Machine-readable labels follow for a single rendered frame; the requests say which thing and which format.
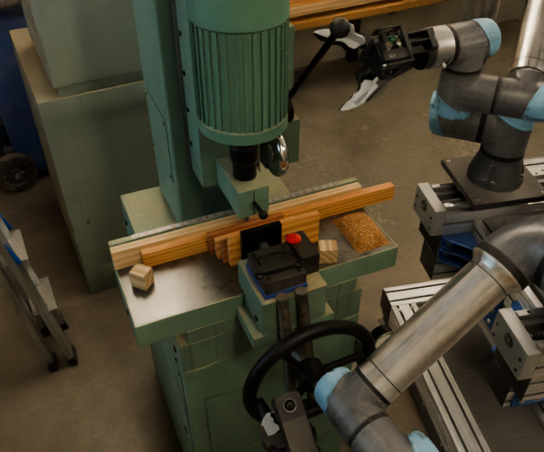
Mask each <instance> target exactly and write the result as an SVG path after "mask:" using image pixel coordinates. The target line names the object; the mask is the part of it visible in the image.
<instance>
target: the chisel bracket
mask: <svg viewBox="0 0 544 452"><path fill-rule="evenodd" d="M216 167H217V180H218V185H219V186H220V189H221V190H222V192H223V193H224V195H225V196H226V197H227V199H228V201H229V203H230V205H231V206H232V208H233V210H234V211H235V213H236V214H237V217H238V218H239V219H242V218H245V217H248V216H252V215H256V214H259V212H257V210H256V209H255V207H254V206H253V205H252V202H253V201H256V202H257V203H258V204H259V205H260V207H261V208H262V209H263V210H265V211H267V212H268V211H269V185H268V184H267V182H266V181H265V180H264V178H263V176H262V175H261V174H260V172H259V171H258V170H257V176H256V177H255V178H254V179H252V180H249V181H239V180H236V179H235V178H234V177H233V172H232V162H231V160H230V157H229V156H227V157H223V158H218V159H217V160H216Z"/></svg>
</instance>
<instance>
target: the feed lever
mask: <svg viewBox="0 0 544 452"><path fill-rule="evenodd" d="M330 32H331V34H330V36H329V37H328V38H327V40H326V41H325V43H324V44H323V45H322V46H321V48H320V49H319V50H318V52H317V53H316V55H315V56H314V58H313V59H312V61H311V62H310V63H309V65H308V66H307V68H306V69H305V71H304V72H303V74H302V75H301V76H300V77H299V78H298V80H297V82H296V83H295V84H294V86H293V87H292V89H291V90H290V91H289V93H288V123H290V122H292V120H293V118H294V109H293V105H292V102H291V100H292V99H293V97H294V96H295V95H296V93H297V92H298V90H299V89H300V88H301V86H302V85H303V84H304V82H305V81H306V80H307V78H308V77H309V75H310V74H311V73H312V72H313V71H314V70H315V68H316V66H317V65H318V64H319V62H320V61H321V60H322V58H323V57H324V55H325V54H326V53H327V51H328V50H329V49H330V47H331V46H332V44H333V43H334V42H335V40H336V39H343V38H345V37H346V36H347V35H348V34H349V32H350V23H349V21H348V20H347V19H345V18H343V17H337V18H335V19H334V20H332V22H331V24H330Z"/></svg>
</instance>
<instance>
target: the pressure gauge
mask: <svg viewBox="0 0 544 452"><path fill-rule="evenodd" d="M393 333H394V331H393V330H392V329H391V328H390V326H388V325H380V326H378V327H376V328H375V329H374V330H373V331H372V332H371V334H372V336H373V337H374V340H375V343H376V349H377V348H378V347H379V346H380V345H381V344H382V343H383V342H384V341H385V340H386V339H387V338H388V337H390V336H391V335H392V334H393Z"/></svg>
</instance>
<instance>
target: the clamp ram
mask: <svg viewBox="0 0 544 452"><path fill-rule="evenodd" d="M278 244H281V222H280V221H276V222H270V223H266V224H264V225H260V226H257V227H253V228H250V229H247V230H241V231H240V247H241V260H244V259H247V253H250V252H254V251H256V250H260V249H263V248H268V247H271V246H275V245H278Z"/></svg>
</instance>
